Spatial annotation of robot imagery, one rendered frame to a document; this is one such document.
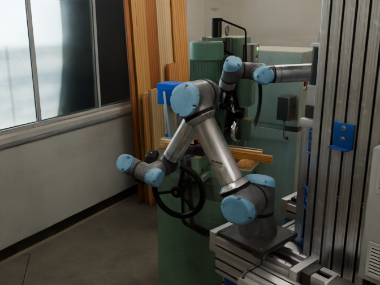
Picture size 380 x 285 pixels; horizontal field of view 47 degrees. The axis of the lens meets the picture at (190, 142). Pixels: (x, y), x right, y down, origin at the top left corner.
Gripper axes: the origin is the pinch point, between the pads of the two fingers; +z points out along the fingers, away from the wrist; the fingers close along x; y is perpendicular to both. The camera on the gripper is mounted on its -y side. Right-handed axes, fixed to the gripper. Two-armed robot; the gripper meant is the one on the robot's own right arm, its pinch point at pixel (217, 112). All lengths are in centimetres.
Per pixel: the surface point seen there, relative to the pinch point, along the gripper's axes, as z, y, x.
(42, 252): 150, -10, -100
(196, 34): 128, -229, 60
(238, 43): -11.9, -38.0, 19.2
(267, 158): 16.4, 19.0, 25.1
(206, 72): -10.2, -18.1, -3.4
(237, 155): 22.6, 10.8, 12.6
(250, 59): -2.5, -36.2, 27.9
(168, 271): 85, 43, -24
